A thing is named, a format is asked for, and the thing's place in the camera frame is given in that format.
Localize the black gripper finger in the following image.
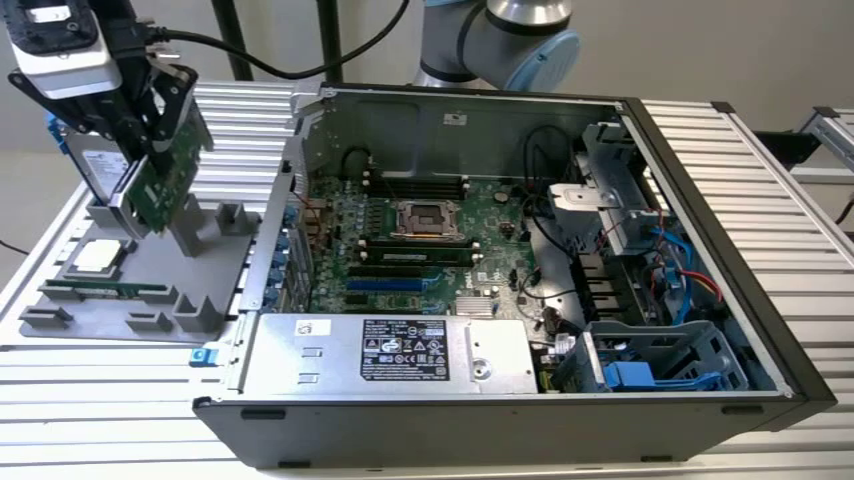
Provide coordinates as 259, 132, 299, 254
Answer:
147, 63, 200, 174
66, 107, 148, 161

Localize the green graphics card black shroud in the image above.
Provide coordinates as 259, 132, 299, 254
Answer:
108, 92, 216, 240

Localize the hard disk in blue carrier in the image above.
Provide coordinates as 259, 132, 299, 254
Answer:
44, 112, 146, 217

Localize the black stand pole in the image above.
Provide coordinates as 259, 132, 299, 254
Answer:
315, 0, 346, 85
211, 0, 256, 82

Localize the silver CPU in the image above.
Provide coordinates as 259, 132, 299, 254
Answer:
70, 238, 130, 275

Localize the grey plastic parts rack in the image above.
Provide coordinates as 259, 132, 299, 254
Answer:
18, 192, 263, 346

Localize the green RAM stick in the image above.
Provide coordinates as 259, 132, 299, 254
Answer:
43, 279, 172, 300
363, 247, 470, 265

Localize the CPU socket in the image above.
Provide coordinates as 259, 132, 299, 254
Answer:
393, 198, 457, 237

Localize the black expansion slot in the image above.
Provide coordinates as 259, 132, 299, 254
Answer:
346, 264, 430, 282

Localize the green motherboard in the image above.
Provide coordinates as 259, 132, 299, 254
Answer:
303, 169, 543, 317

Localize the silver power supply unit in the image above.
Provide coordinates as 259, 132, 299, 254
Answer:
238, 312, 542, 397

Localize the silver finned heatsink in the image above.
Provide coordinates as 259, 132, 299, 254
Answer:
453, 294, 501, 317

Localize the metal drive cage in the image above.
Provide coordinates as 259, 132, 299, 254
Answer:
545, 119, 677, 259

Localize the grey open PC case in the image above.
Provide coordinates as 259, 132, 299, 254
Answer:
192, 79, 840, 471

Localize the blue bay latch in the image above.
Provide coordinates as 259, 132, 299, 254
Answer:
602, 360, 657, 392

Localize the grey disk bay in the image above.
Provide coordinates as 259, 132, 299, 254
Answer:
551, 318, 754, 395

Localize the neighbouring metal slat table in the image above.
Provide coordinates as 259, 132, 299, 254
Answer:
790, 105, 854, 186

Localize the thick black camera cable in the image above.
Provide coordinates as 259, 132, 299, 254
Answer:
136, 0, 414, 81

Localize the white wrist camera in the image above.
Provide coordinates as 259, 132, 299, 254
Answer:
7, 0, 126, 100

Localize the black wire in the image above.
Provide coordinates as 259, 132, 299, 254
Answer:
342, 145, 374, 176
522, 124, 577, 221

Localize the blue wire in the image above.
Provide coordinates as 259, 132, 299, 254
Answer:
646, 223, 701, 304

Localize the red wire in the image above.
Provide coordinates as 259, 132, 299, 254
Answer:
686, 269, 727, 304

